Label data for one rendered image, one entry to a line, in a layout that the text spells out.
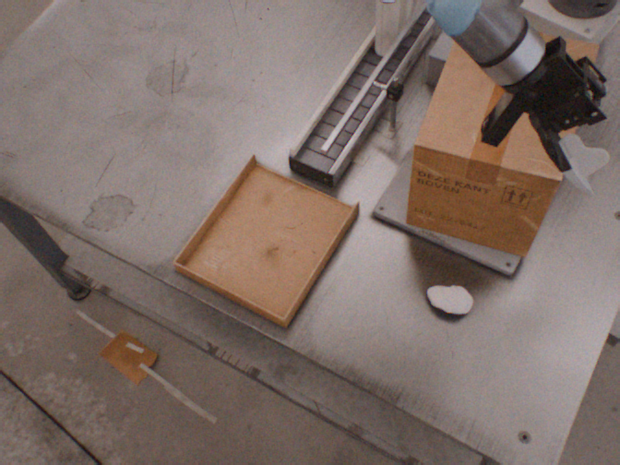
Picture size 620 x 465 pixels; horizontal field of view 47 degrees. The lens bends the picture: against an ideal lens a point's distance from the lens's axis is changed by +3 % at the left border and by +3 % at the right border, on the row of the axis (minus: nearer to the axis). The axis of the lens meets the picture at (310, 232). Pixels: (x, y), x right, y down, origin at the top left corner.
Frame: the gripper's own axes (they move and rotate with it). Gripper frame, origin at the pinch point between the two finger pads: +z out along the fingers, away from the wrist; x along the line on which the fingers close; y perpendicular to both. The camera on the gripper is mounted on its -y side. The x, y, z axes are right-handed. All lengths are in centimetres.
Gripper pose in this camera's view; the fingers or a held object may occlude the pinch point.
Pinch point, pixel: (588, 156)
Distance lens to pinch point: 108.9
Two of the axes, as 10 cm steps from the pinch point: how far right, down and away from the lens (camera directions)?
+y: 6.7, -2.8, -6.9
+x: 2.1, -8.2, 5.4
